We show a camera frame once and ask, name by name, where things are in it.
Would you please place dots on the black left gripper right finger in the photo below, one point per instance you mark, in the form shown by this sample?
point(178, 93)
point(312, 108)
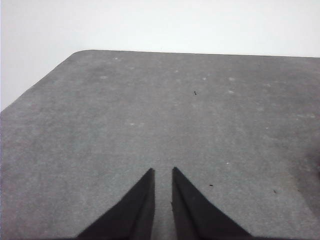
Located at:
point(195, 215)

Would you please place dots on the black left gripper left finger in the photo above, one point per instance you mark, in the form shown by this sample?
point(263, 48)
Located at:
point(132, 215)

